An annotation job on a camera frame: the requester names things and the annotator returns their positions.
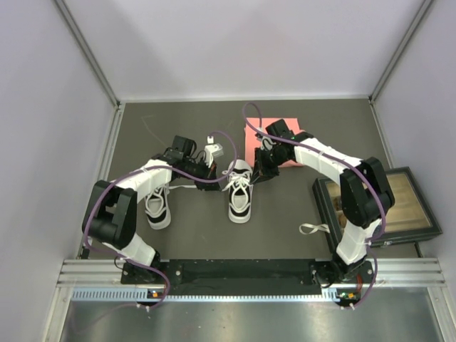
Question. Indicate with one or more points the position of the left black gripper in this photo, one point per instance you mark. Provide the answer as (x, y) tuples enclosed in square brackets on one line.
[(209, 173)]

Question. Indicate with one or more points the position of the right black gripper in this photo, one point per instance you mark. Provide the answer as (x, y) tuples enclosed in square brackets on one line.
[(261, 172)]

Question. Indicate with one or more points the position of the black white sneaker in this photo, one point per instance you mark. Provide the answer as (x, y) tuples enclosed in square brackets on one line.
[(156, 206), (239, 188)]

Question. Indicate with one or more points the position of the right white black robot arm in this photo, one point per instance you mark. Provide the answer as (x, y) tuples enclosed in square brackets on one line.
[(366, 195)]

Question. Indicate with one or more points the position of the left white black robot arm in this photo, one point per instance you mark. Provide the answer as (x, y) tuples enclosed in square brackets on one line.
[(112, 212)]

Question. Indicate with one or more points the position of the pink folded cloth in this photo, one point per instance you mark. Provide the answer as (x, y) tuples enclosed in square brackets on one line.
[(251, 141)]

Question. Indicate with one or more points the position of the loose white shoelace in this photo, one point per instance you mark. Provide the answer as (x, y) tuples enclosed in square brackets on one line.
[(307, 229)]

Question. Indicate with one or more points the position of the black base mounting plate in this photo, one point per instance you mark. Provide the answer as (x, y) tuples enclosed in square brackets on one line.
[(251, 277)]

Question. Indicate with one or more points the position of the black glass-lid display box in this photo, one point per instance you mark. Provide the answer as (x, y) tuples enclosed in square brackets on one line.
[(409, 220)]

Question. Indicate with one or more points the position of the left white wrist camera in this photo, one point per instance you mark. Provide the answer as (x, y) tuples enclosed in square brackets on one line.
[(212, 150)]

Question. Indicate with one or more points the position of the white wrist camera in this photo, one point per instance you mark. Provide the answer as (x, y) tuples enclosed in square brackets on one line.
[(212, 150), (265, 143)]

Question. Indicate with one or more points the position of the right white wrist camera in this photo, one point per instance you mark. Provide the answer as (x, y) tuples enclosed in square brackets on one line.
[(265, 143)]

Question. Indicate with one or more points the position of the aluminium extrusion rail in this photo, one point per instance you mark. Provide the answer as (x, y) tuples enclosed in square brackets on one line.
[(411, 272)]

